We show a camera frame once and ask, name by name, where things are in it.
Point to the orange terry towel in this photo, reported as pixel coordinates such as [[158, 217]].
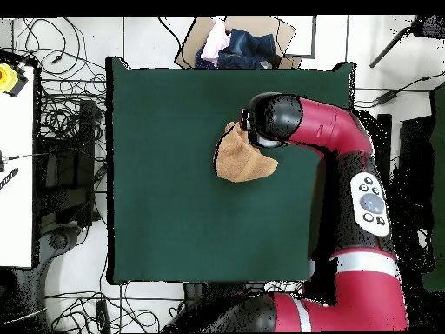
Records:
[[236, 163]]

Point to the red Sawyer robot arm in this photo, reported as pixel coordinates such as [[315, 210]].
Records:
[[365, 302]]

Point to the blue denim jeans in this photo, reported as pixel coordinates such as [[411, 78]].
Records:
[[250, 48]]

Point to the pink garment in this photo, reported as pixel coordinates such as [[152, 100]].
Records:
[[215, 41]]

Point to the brown cardboard box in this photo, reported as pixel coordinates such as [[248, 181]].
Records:
[[259, 24]]

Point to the dark green table cloth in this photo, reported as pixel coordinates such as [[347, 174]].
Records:
[[167, 208]]

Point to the black equipment stand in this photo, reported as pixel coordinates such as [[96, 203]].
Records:
[[87, 139]]

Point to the black tripod leg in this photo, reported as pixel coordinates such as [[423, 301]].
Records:
[[431, 26]]

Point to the grey round stand base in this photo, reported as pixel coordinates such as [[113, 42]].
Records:
[[59, 240]]

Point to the black power strip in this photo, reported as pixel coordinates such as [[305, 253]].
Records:
[[102, 316]]

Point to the yellow emergency stop button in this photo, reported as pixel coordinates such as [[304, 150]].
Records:
[[7, 78]]

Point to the white desk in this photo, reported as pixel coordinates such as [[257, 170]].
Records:
[[15, 215]]

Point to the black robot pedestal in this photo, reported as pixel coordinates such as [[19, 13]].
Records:
[[193, 295]]

